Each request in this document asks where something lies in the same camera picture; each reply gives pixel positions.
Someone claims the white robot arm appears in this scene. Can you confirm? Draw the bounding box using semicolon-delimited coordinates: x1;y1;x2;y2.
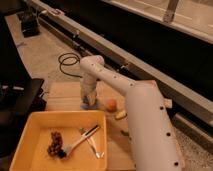
80;55;183;171

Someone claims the metal fork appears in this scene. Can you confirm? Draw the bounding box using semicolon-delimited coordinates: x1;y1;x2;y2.
79;128;105;159

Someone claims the blue cloth piece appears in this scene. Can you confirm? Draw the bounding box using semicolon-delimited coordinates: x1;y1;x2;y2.
80;103;99;110

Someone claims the wooden block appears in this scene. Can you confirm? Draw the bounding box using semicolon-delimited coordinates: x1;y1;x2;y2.
164;99;172;108

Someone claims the black chair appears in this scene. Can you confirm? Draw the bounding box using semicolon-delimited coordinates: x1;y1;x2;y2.
0;79;46;158

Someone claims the green chili pepper toy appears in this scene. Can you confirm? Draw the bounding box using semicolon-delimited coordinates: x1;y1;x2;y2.
121;130;129;136

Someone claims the long metal rail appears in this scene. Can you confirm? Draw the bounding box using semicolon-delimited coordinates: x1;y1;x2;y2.
27;0;213;127

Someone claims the bunch of dark grapes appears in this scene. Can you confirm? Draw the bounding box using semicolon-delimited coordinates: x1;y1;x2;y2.
47;131;65;159

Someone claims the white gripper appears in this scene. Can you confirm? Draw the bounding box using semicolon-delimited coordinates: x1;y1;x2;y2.
80;75;97;100

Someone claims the black coiled cable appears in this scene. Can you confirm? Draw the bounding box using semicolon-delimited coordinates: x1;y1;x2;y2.
57;52;83;78

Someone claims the wooden cutting board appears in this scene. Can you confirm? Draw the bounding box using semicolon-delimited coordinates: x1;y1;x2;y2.
45;80;186;171

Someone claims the black box device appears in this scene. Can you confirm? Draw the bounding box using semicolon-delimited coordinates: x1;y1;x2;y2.
17;11;39;37

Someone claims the orange fruit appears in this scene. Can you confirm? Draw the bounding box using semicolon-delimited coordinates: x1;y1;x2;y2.
106;99;117;112

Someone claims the yellow plastic bin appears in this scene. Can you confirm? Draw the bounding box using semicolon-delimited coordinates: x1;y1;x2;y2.
9;111;107;171

